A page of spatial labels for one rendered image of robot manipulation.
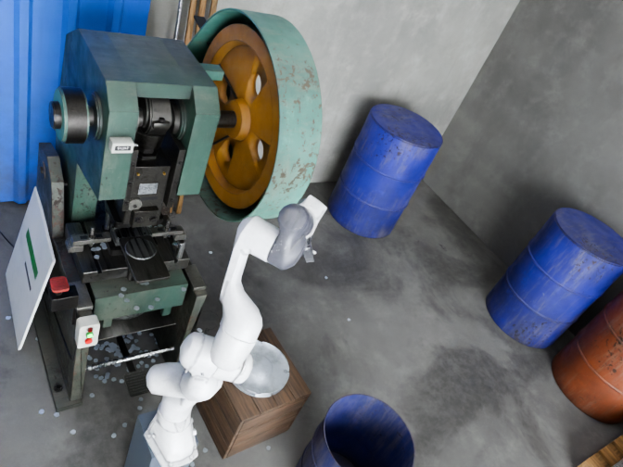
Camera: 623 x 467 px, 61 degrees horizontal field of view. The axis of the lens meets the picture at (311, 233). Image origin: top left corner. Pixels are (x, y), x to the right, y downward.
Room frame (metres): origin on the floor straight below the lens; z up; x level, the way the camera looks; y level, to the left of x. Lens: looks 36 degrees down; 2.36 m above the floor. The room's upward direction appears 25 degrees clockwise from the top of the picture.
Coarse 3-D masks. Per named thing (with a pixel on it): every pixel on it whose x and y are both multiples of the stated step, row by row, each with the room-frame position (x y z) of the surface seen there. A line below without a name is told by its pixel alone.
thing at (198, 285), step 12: (192, 276) 1.66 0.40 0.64; (192, 288) 1.61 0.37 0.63; (204, 288) 1.64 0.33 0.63; (192, 300) 1.60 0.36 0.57; (204, 300) 1.62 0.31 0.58; (180, 312) 1.65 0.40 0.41; (192, 312) 1.59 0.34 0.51; (180, 324) 1.63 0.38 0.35; (192, 324) 1.60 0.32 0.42; (156, 336) 1.75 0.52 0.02; (168, 336) 1.68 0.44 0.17; (180, 336) 1.61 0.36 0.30; (168, 360) 1.63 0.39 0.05
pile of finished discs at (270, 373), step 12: (252, 348) 1.65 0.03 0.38; (264, 348) 1.68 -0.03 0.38; (276, 348) 1.71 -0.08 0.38; (264, 360) 1.61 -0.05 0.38; (276, 360) 1.65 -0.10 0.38; (252, 372) 1.52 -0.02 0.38; (264, 372) 1.55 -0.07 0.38; (276, 372) 1.58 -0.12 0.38; (288, 372) 1.61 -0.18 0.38; (240, 384) 1.45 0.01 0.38; (252, 384) 1.47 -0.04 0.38; (264, 384) 1.50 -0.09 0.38; (276, 384) 1.53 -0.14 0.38; (252, 396) 1.43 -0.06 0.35; (264, 396) 1.45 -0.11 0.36
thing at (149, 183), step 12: (144, 156) 1.60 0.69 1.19; (156, 156) 1.63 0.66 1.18; (144, 168) 1.56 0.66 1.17; (156, 168) 1.59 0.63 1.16; (168, 168) 1.62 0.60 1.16; (144, 180) 1.56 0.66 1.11; (156, 180) 1.60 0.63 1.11; (132, 192) 1.53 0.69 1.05; (144, 192) 1.57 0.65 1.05; (156, 192) 1.60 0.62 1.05; (132, 204) 1.53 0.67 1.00; (144, 204) 1.58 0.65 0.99; (156, 204) 1.61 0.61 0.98; (120, 216) 1.55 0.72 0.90; (132, 216) 1.53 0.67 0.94; (144, 216) 1.55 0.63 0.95; (156, 216) 1.59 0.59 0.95
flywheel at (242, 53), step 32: (224, 32) 2.03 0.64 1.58; (256, 32) 1.88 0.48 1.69; (224, 64) 2.06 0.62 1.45; (256, 64) 1.90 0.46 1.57; (224, 96) 2.05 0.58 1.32; (256, 96) 1.86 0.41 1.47; (224, 128) 1.97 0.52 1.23; (256, 128) 1.81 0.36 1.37; (224, 160) 1.92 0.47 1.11; (256, 160) 1.78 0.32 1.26; (224, 192) 1.81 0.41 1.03; (256, 192) 1.67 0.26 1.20
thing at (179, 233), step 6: (168, 222) 1.74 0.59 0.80; (150, 228) 1.71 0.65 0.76; (156, 228) 1.73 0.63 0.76; (162, 228) 1.74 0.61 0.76; (168, 228) 1.74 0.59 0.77; (174, 228) 1.78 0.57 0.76; (180, 228) 1.79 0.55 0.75; (156, 234) 1.70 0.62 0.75; (162, 234) 1.72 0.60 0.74; (168, 234) 1.74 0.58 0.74; (174, 234) 1.76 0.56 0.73; (180, 234) 1.78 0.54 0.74
